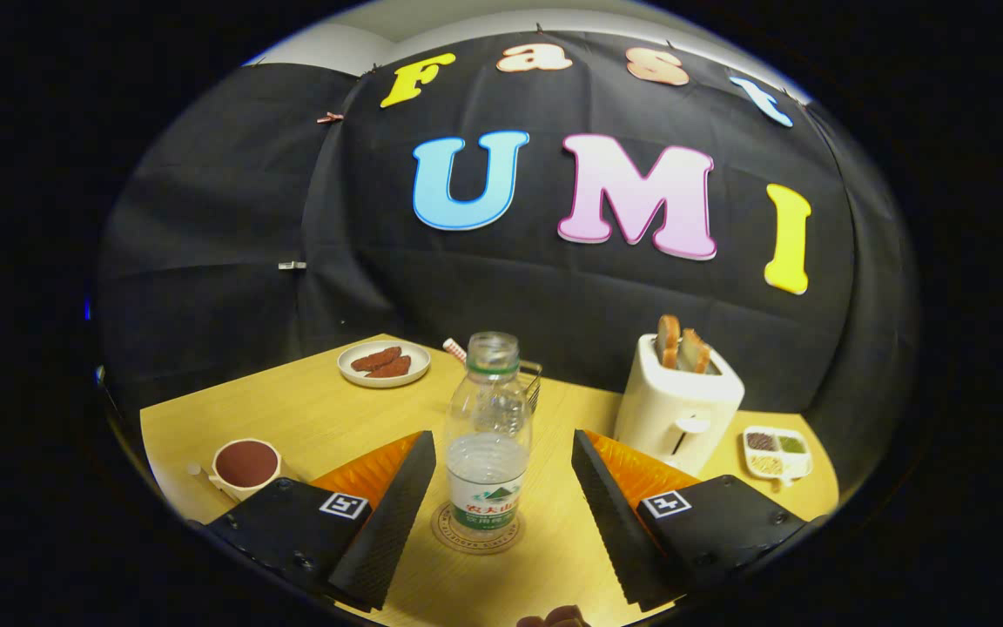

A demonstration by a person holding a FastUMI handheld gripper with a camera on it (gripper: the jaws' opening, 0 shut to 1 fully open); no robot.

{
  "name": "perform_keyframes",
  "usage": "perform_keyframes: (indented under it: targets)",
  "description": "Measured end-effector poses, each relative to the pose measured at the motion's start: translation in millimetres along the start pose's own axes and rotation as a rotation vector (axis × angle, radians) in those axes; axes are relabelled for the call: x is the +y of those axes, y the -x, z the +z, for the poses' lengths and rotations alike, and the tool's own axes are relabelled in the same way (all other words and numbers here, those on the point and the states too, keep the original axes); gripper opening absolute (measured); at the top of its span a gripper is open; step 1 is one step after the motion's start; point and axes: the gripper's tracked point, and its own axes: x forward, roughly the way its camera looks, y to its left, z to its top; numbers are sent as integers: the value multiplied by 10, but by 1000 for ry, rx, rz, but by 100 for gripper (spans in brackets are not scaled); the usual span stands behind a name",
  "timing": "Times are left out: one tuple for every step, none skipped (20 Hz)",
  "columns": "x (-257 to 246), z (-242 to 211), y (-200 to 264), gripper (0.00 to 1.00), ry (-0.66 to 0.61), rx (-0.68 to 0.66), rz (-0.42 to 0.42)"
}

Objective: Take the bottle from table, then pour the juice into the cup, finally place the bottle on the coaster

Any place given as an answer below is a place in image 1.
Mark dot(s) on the pink clip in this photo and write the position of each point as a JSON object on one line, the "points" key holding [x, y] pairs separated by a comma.
{"points": [[330, 117]]}

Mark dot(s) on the brown food piece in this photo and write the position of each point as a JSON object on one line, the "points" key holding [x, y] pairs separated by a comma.
{"points": [[393, 367], [375, 359]]}

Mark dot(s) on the divided white condiment dish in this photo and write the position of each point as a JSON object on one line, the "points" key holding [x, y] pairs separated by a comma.
{"points": [[778, 455]]}

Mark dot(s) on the round cork coaster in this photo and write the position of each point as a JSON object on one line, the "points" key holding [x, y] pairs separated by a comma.
{"points": [[445, 533]]}

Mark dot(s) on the small white plate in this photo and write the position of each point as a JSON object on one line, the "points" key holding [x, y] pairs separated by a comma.
{"points": [[384, 381]]}

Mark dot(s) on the black backdrop cloth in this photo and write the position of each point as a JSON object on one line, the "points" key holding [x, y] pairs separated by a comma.
{"points": [[510, 287]]}

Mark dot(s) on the toast slice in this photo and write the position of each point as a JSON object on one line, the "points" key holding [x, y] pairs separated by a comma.
{"points": [[668, 340], [696, 351]]}

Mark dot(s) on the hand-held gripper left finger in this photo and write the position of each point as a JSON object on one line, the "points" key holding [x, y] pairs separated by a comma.
{"points": [[388, 522]]}

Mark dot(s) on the white toaster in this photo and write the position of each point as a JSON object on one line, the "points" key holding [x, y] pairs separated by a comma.
{"points": [[676, 409]]}

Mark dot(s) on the clear plastic juice bottle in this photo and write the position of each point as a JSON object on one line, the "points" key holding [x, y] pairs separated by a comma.
{"points": [[486, 470]]}

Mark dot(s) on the wooden table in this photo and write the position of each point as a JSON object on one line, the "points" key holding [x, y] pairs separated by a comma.
{"points": [[310, 409]]}

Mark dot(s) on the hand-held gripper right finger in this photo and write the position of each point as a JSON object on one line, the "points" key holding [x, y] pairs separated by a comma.
{"points": [[615, 522]]}

